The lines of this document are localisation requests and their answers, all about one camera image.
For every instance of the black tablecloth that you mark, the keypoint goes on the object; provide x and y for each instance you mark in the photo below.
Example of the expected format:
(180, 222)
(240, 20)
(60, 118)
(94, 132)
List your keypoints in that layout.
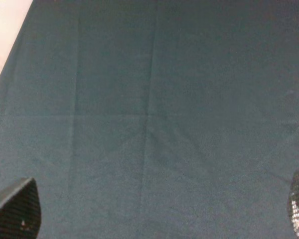
(155, 119)

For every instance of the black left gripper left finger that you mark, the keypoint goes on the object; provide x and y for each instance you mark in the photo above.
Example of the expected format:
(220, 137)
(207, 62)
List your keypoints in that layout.
(20, 210)

